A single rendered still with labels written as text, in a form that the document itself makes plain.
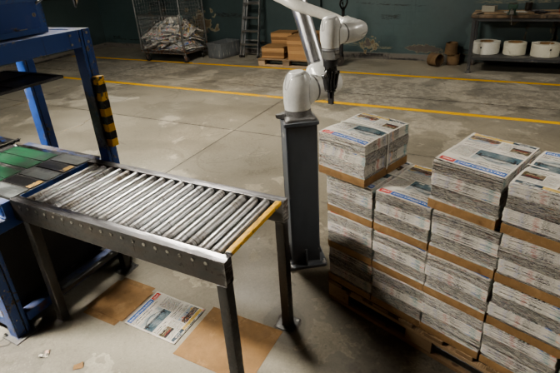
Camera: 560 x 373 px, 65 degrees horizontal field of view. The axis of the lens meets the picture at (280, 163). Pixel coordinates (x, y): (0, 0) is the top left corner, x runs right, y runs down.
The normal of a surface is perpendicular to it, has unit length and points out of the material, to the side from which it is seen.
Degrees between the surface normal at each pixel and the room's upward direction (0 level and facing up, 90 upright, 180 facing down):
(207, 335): 0
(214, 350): 0
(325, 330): 0
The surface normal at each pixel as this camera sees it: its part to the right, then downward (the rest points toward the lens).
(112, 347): -0.06, -0.91
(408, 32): -0.46, 0.40
